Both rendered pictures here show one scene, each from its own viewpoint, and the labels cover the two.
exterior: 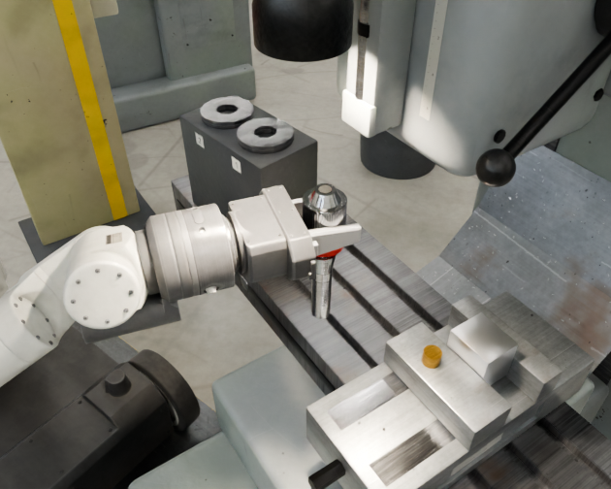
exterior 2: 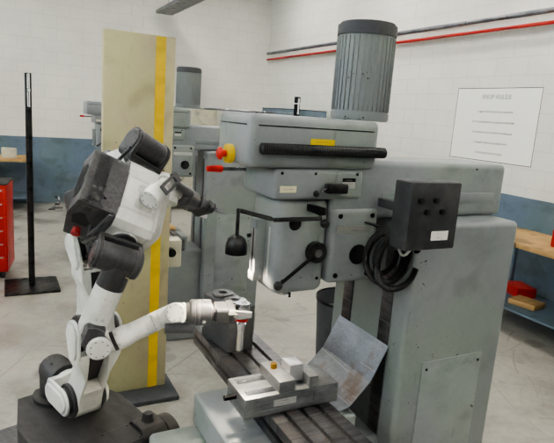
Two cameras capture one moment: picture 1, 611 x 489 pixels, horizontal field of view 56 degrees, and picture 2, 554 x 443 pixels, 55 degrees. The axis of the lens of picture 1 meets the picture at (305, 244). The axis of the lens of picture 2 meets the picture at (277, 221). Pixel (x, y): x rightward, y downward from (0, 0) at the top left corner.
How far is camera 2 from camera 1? 132 cm
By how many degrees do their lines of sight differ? 31
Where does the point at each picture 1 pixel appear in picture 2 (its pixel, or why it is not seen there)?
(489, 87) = (277, 267)
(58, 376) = (118, 417)
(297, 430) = (225, 409)
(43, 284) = (156, 315)
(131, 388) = (153, 421)
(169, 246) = (194, 305)
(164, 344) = not seen: outside the picture
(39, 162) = not seen: hidden behind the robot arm
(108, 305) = (176, 315)
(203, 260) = (203, 310)
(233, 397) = (202, 397)
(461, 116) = (272, 274)
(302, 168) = not seen: hidden behind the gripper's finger
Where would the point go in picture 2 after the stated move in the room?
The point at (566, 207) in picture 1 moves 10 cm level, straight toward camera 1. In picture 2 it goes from (351, 342) to (338, 350)
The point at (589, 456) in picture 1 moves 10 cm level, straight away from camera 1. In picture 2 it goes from (329, 414) to (350, 405)
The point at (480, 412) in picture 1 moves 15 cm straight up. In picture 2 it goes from (284, 379) to (287, 336)
